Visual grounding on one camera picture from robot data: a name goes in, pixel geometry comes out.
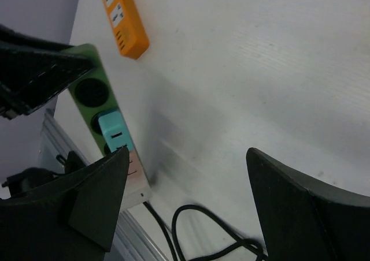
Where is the white plug adapter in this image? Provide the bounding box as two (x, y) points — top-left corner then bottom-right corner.
(120, 180), (152, 211)

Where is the aluminium rail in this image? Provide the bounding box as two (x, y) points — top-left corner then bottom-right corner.
(40, 109), (166, 260)

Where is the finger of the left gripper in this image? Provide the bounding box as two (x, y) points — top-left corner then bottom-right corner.
(1, 25), (95, 120)

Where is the pink plug adapter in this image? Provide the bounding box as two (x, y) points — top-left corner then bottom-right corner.
(127, 150), (145, 181)

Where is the green power strip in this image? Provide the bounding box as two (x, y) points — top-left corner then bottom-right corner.
(64, 44), (122, 155)

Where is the blue plug adapter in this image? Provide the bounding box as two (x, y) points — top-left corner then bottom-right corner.
(98, 110), (134, 152)

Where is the orange power strip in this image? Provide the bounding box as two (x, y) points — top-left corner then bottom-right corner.
(102, 0), (149, 59)

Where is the black power cord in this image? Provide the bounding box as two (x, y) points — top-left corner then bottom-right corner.
(143, 202), (269, 261)

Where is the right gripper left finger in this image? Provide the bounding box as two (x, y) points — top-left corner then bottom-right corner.
(1, 147), (130, 260)

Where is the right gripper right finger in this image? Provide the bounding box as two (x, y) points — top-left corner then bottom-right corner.
(246, 148), (369, 260)

